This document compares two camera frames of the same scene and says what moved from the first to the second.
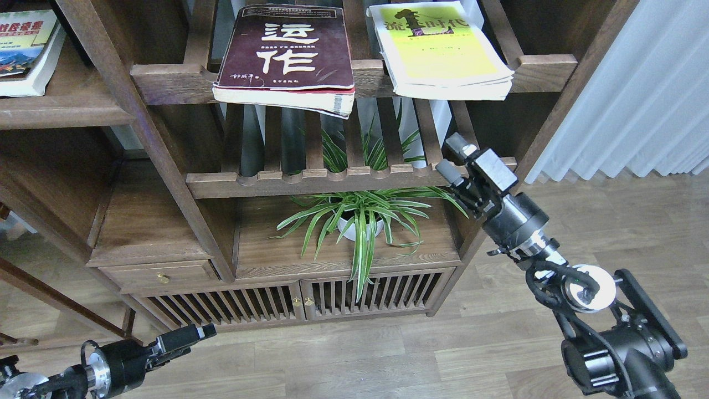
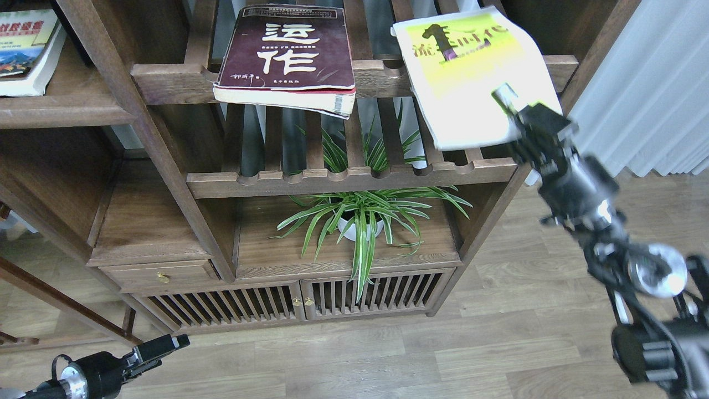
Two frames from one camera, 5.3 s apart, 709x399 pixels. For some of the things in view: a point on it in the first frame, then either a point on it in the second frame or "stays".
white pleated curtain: x=646 y=104 stays
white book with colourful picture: x=31 y=42 stays
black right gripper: x=518 y=225 -> x=579 y=196
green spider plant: x=369 y=216 stays
